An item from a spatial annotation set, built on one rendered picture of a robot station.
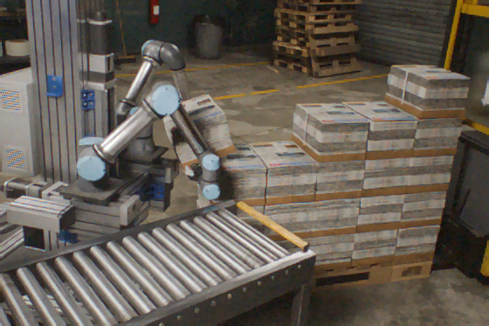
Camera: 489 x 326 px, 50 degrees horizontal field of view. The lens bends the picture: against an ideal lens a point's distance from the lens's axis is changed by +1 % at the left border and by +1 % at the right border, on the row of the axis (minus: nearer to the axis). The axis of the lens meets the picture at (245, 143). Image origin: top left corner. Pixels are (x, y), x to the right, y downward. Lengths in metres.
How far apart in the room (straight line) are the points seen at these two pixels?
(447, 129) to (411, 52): 7.16
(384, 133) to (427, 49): 7.22
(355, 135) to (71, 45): 1.51
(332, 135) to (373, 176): 0.39
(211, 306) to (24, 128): 1.37
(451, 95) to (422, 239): 0.91
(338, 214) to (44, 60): 1.73
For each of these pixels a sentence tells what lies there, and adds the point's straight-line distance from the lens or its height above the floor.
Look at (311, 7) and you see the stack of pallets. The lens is 8.99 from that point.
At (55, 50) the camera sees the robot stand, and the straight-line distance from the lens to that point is 2.56.
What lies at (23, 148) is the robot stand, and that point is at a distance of 2.75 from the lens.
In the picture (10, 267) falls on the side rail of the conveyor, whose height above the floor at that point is 0.80.
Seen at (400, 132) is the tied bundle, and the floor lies 0.99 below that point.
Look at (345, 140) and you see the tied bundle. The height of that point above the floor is 0.95.
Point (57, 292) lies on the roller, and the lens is 1.86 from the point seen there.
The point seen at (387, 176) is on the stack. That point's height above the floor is 0.72.
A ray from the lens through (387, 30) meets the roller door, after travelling 10.61.
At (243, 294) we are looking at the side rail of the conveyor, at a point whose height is 0.76.
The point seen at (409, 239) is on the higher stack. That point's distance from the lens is 3.40.
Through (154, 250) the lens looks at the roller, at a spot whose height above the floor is 0.79.
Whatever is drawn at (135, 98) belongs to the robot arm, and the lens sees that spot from 2.93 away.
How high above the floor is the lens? 1.86
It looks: 20 degrees down
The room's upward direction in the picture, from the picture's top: 4 degrees clockwise
